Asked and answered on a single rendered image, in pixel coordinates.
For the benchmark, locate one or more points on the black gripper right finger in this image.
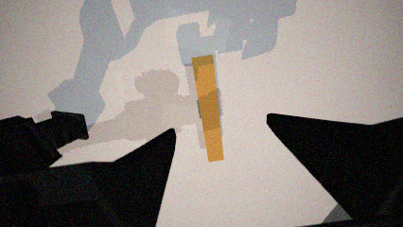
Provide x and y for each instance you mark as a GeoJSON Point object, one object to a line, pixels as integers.
{"type": "Point", "coordinates": [360, 166]}

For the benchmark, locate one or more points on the orange bar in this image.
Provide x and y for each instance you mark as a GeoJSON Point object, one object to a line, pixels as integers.
{"type": "Point", "coordinates": [204, 73]}

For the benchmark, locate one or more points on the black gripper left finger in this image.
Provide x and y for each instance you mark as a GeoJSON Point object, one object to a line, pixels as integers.
{"type": "Point", "coordinates": [129, 190]}

